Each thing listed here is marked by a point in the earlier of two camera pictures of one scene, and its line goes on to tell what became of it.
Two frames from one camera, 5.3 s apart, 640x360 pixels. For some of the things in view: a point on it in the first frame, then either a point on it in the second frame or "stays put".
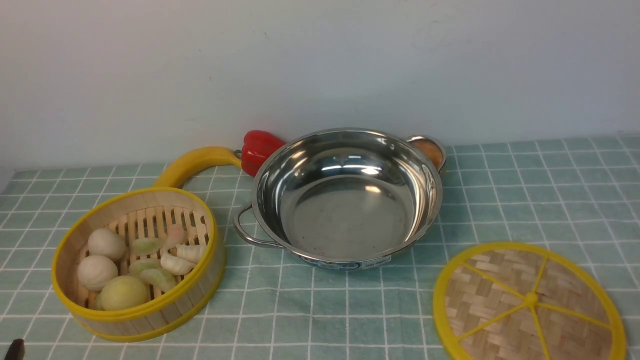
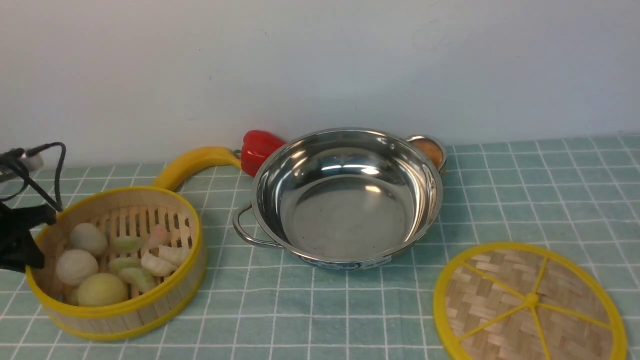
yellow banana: x=173 y=175 stays put
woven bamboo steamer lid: x=518 y=301 stays put
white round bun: x=94 y=271 → x=73 y=265
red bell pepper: x=257 y=146 stays put
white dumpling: x=174 y=266 → x=156 y=266
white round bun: x=105 y=242 → x=88 y=237
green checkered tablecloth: x=580 y=195 stays put
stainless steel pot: x=345 y=198 stays put
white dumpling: x=192 y=253 → x=177 y=256
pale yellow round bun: x=122 y=292 → x=101 y=289
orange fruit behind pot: x=431 y=149 stays put
